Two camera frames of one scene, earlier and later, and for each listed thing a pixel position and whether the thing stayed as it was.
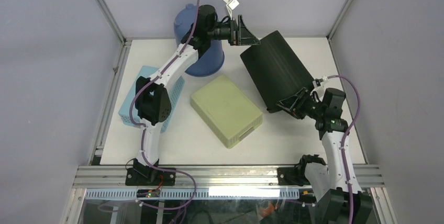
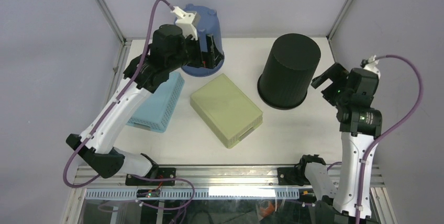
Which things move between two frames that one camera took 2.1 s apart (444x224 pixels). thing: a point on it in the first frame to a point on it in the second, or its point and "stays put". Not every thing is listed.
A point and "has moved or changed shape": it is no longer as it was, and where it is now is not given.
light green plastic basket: [228, 111] stays put
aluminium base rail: [212, 177] stays put
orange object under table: [266, 212] stays put
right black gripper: [293, 103] to [336, 73]
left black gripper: [239, 34] to [189, 40]
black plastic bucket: [275, 71] has moved or changed shape
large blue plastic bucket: [212, 59] stays put
